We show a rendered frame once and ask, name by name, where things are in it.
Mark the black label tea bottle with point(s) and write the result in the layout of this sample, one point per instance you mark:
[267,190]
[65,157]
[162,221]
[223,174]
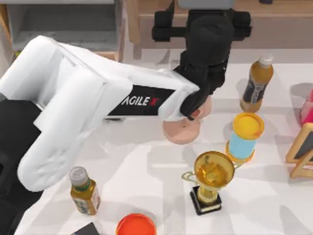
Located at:
[256,85]

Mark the grey cabinet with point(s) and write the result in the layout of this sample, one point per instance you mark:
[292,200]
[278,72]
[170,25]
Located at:
[68,24]

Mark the pink bag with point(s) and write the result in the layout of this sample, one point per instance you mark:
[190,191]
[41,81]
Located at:
[308,107]

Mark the pale grey rounded box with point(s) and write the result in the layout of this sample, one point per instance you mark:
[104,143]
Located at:
[199,2]

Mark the pale pink round stand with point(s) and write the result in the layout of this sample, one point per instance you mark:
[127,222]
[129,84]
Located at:
[179,133]

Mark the yellow and blue can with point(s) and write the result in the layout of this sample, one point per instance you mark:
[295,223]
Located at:
[244,142]

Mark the gold trophy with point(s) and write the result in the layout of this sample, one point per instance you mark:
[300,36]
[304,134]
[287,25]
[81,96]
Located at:
[211,171]

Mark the green label tea bottle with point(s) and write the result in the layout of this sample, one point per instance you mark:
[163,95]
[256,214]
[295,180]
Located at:
[85,193]

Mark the black book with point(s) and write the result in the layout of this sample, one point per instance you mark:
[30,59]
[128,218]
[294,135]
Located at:
[88,230]

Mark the wooden cupboard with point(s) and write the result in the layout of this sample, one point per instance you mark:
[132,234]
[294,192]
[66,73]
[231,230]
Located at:
[276,31]

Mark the framed blackboard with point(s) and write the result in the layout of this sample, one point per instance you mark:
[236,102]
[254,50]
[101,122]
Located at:
[302,147]

